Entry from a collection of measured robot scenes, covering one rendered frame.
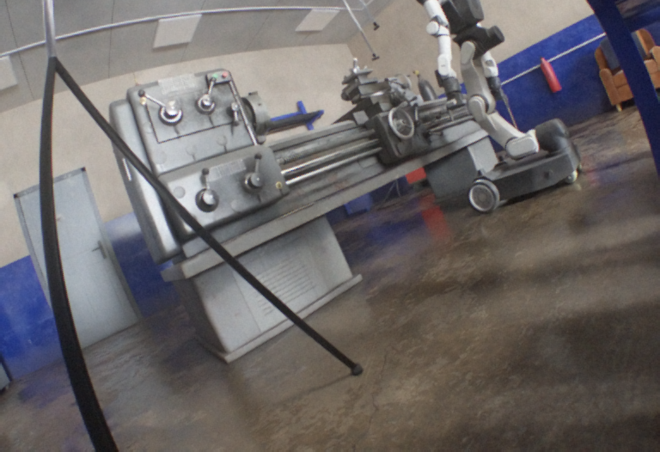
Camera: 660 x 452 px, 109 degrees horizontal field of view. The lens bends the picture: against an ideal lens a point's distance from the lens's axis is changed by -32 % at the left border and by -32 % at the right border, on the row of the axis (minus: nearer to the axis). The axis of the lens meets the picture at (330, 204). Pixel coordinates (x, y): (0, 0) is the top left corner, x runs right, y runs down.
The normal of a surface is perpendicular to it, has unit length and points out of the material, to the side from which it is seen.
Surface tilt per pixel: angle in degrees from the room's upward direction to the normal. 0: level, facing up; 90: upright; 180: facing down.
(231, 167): 90
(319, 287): 90
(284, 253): 90
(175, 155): 90
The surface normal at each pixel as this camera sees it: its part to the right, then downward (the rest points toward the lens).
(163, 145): 0.54, -0.22
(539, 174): -0.51, 0.25
